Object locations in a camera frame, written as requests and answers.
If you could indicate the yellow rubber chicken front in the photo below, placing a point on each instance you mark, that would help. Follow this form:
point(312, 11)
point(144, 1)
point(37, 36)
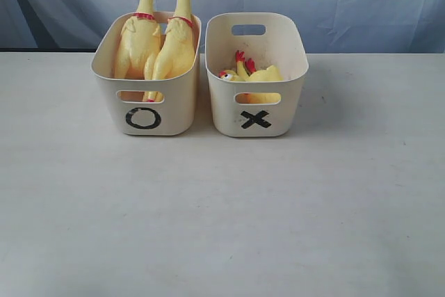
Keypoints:
point(177, 54)

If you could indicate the cream bin with X mark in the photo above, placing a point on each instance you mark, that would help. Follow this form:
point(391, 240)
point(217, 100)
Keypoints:
point(269, 39)

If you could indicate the yellow rubber chicken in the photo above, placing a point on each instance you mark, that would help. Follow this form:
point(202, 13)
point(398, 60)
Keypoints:
point(246, 72)
point(177, 54)
point(140, 44)

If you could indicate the cream bin with O mark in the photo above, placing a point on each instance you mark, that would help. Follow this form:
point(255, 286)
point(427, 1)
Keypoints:
point(172, 116)

